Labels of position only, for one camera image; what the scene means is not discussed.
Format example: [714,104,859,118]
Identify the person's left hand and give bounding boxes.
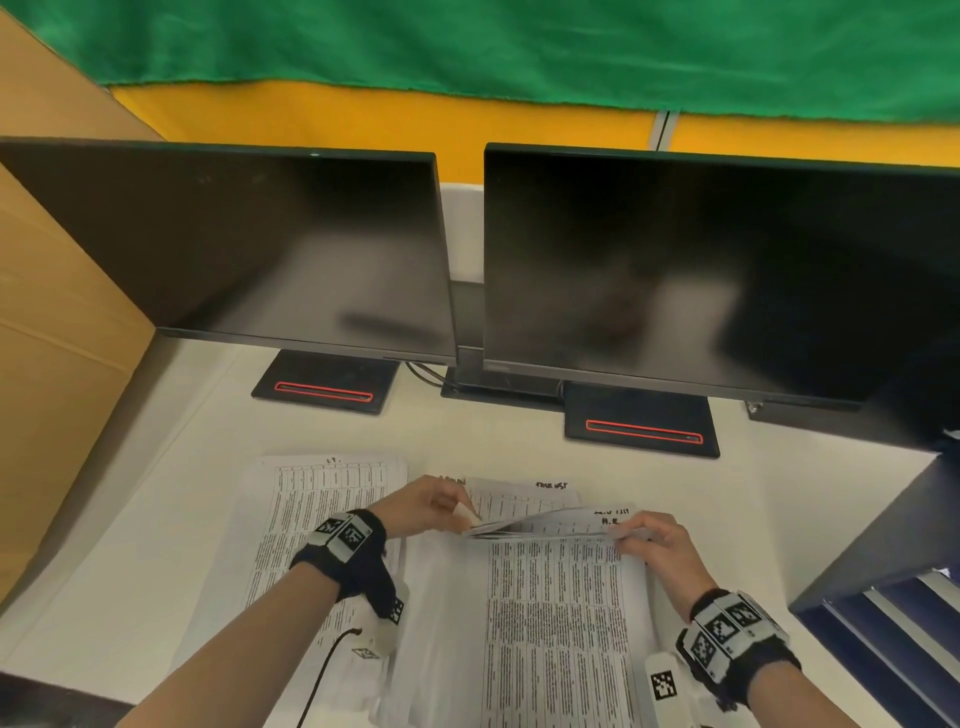
[366,474,483,542]

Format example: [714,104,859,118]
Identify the person's right hand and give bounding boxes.
[611,512,721,611]

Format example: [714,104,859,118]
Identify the printed paper sheet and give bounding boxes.
[465,504,655,543]

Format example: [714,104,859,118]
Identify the person's left forearm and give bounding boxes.
[112,558,340,728]

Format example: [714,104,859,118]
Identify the person's right forearm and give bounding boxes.
[738,660,864,728]

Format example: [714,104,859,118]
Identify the black red-striped monitor base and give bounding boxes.
[250,348,399,417]
[563,382,722,460]

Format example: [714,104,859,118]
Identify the black left wrist tracker band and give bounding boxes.
[288,509,411,663]

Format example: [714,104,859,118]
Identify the black wrist tracker band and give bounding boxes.
[288,509,411,663]
[643,589,804,728]

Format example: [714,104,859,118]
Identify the black right wrist tracker band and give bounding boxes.
[643,589,804,728]

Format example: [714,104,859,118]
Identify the dark blue drawer cabinet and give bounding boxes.
[787,448,960,728]

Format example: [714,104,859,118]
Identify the black computer monitor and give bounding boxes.
[0,137,459,368]
[483,142,960,456]

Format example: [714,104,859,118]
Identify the yellow partition panel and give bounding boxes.
[669,111,960,168]
[109,79,661,186]

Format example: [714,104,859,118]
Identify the brown cardboard panel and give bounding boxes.
[0,10,168,606]

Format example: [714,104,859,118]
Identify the green cloth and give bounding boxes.
[13,0,960,126]

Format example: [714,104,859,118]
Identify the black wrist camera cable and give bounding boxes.
[295,627,366,728]

